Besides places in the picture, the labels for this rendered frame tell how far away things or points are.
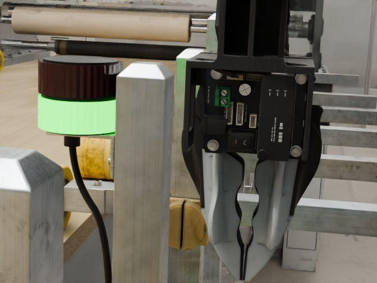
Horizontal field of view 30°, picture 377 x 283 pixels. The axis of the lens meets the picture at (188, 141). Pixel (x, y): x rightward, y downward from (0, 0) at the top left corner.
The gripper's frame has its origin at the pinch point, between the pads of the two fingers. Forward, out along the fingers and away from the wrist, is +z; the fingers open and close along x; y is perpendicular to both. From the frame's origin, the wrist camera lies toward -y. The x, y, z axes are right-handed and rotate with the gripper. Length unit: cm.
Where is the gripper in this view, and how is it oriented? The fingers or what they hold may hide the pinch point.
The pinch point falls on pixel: (244, 257)
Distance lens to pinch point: 48.7
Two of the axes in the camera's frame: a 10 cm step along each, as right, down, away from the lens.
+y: -1.5, 1.9, -9.7
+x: 9.9, 0.7, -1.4
